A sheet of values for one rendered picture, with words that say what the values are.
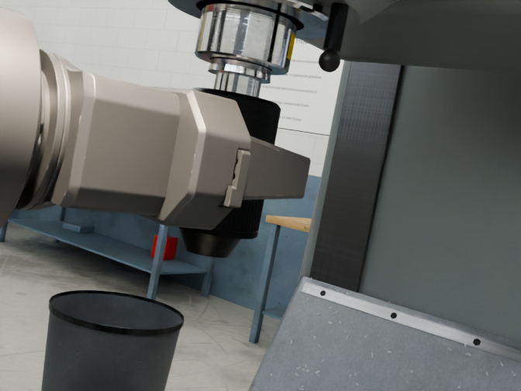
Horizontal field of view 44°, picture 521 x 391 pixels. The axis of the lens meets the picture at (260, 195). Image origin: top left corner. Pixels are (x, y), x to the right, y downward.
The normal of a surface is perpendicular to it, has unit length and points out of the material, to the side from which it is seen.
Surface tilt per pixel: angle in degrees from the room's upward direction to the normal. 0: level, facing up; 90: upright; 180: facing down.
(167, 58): 90
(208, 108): 45
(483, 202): 90
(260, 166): 90
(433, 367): 63
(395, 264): 90
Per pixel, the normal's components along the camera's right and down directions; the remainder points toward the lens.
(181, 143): -0.77, -0.11
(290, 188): 0.62, 0.16
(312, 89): -0.58, -0.07
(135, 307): -0.05, -0.02
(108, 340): 0.14, 0.15
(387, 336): -0.44, -0.50
